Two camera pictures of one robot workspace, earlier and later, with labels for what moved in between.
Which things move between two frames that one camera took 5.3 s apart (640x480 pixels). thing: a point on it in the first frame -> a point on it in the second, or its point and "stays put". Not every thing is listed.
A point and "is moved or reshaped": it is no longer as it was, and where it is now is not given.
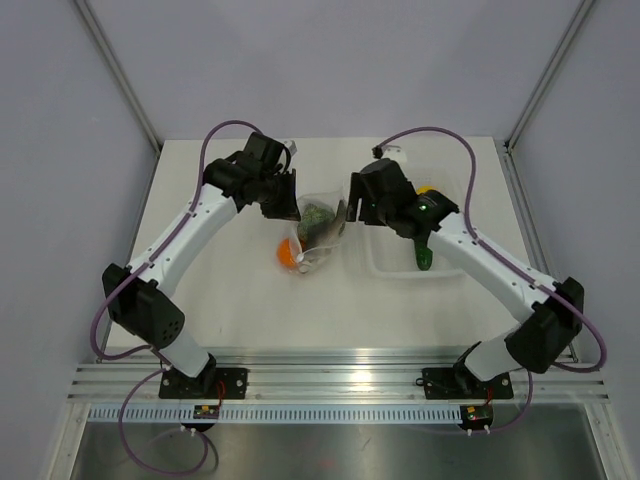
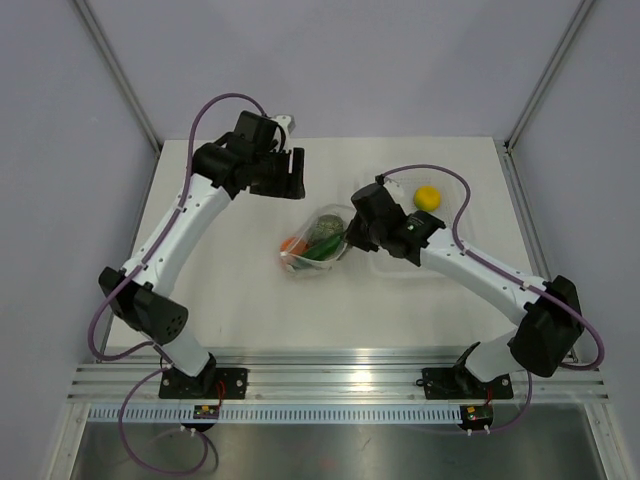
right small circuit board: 476,416 stays put
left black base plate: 214,383 stays put
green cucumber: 424,255 is moved or reshaped
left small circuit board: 206,412 stays put
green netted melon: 314,221 -> 327,226
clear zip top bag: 321,219 is moved or reshaped
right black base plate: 455,383 stays put
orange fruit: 284,253 -> 293,245
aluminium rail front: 331,377 stays put
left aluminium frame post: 125,81 stays put
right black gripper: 360,190 -> 354,237
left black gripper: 288,208 -> 289,185
